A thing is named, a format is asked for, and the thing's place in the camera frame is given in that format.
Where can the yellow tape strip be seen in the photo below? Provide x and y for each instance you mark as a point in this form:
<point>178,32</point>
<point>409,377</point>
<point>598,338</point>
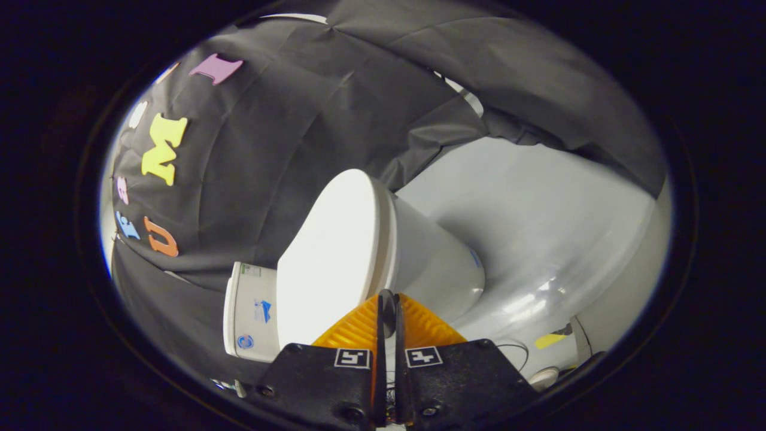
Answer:
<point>549,340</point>

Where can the black backdrop cloth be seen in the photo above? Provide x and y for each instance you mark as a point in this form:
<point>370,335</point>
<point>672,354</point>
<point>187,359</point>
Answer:
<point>287,149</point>

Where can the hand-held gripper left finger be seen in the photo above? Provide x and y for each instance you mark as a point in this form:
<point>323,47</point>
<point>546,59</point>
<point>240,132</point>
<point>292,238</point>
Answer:
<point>326,383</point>

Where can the small white round object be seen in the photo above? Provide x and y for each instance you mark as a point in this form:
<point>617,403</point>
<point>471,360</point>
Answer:
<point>543,377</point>

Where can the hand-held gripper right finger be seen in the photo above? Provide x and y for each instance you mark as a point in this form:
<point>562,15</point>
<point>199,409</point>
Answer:
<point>461,383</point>

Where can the white toilet lid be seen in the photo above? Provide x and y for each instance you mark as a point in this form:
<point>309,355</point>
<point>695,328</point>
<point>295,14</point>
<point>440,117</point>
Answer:
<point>335,251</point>

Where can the white toilet bowl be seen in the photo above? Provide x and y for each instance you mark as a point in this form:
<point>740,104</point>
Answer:
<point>434,263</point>

